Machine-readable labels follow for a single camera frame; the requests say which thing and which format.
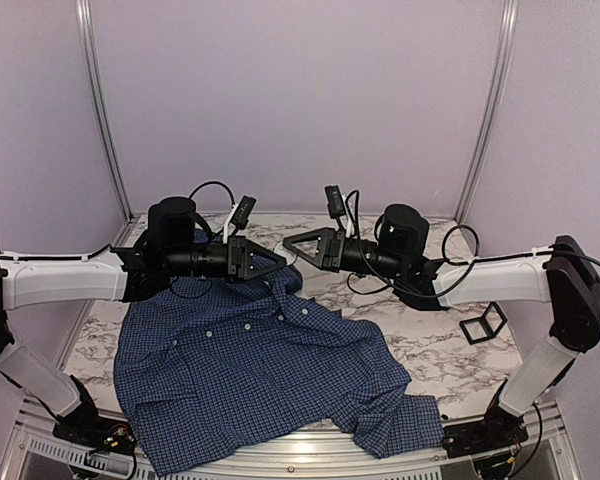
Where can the aluminium front rail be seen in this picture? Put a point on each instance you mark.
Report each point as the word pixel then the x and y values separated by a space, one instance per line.
pixel 316 452

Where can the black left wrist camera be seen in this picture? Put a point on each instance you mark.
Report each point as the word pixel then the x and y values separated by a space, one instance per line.
pixel 241 212

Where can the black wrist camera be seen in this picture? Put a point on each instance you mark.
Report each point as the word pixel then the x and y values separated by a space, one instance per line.
pixel 241 212
pixel 335 200

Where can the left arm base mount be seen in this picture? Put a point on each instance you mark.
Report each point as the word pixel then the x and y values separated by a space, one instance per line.
pixel 97 432

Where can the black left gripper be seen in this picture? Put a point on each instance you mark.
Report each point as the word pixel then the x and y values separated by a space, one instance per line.
pixel 235 256

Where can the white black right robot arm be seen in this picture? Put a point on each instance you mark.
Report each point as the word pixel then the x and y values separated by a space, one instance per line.
pixel 560 275

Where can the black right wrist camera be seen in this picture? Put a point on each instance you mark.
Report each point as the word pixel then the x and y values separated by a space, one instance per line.
pixel 335 200

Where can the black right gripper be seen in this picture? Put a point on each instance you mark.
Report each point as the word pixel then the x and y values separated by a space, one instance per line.
pixel 328 237

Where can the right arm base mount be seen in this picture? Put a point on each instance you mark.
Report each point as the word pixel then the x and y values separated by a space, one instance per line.
pixel 497 429

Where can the white blue round brooch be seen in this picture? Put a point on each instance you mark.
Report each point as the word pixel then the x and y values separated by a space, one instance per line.
pixel 287 254

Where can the black frame stand near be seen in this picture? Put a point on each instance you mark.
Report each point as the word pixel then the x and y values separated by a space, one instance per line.
pixel 485 327

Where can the blue checked shirt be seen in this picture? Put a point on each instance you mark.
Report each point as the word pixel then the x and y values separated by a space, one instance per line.
pixel 208 366

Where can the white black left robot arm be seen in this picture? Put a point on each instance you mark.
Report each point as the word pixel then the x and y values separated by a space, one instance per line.
pixel 177 242

